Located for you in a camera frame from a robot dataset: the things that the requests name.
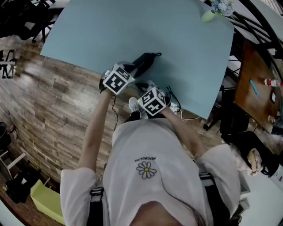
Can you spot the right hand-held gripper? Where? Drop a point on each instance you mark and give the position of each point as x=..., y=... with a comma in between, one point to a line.
x=152, y=101

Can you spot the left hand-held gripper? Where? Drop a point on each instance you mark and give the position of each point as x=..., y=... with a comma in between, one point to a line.
x=116, y=80

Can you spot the black glasses case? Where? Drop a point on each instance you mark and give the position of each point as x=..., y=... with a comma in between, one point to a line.
x=143, y=61

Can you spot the person's right forearm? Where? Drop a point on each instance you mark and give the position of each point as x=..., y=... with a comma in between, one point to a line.
x=183, y=134

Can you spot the person's left forearm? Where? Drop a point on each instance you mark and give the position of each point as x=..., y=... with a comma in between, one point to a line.
x=92, y=132

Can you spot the white sneaker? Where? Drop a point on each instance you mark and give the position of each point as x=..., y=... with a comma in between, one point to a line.
x=133, y=104

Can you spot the black trousers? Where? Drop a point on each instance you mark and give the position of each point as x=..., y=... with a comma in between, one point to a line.
x=134, y=117

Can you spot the light green vase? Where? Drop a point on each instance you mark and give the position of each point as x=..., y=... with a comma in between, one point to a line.
x=207, y=16

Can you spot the white daisy print t-shirt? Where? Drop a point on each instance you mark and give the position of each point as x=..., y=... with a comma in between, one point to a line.
x=163, y=176

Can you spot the black office chair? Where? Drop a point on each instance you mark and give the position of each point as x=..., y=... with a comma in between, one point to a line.
x=234, y=119
x=26, y=24

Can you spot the light blue strip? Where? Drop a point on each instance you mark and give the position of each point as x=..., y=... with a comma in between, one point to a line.
x=254, y=87

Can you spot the brown wooden table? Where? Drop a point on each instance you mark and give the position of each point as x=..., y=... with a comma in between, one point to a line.
x=254, y=99

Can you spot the pale blue flower bouquet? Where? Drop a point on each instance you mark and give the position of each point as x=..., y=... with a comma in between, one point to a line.
x=222, y=7

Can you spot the white tote bag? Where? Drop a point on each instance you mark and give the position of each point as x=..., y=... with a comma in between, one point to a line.
x=243, y=163

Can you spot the black folding stand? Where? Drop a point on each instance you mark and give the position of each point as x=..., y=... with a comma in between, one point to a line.
x=6, y=64

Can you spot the red label plastic bottle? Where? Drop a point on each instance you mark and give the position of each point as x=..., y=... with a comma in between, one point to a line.
x=273, y=82

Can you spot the black backpack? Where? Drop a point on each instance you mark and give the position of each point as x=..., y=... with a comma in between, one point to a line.
x=261, y=141

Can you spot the small black framed tablet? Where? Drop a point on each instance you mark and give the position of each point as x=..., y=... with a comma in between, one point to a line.
x=273, y=97

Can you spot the small pale cup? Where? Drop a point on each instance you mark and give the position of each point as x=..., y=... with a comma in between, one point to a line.
x=270, y=118

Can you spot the white stool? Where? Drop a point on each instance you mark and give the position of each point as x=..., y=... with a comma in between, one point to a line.
x=13, y=164

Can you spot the black floor bag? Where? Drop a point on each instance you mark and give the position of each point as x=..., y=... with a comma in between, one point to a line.
x=21, y=187

